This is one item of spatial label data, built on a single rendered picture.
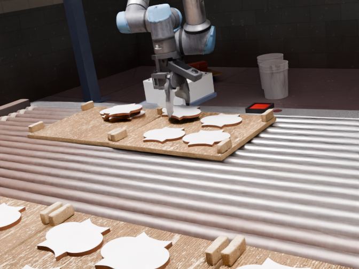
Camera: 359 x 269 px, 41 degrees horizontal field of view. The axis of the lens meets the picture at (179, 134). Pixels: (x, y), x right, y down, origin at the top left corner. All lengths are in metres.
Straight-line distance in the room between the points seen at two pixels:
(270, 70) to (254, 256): 4.41
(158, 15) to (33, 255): 0.88
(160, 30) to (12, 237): 0.81
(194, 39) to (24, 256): 1.32
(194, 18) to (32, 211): 1.16
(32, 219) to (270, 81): 4.30
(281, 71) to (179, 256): 4.42
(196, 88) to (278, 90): 3.16
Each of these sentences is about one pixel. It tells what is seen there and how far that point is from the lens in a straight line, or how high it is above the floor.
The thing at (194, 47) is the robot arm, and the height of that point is 1.10.
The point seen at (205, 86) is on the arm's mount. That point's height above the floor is 0.91.
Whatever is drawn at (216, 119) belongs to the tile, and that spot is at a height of 0.95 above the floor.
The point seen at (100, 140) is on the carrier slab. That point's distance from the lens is 1.58.
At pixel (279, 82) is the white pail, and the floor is 0.18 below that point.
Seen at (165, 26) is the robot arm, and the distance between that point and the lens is 1.57.
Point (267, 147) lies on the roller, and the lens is 1.36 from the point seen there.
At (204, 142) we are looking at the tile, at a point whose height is 0.95.
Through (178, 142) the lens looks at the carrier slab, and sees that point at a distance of 1.43.
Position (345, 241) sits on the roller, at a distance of 0.93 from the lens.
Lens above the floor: 1.41
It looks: 18 degrees down
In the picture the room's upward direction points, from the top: 9 degrees counter-clockwise
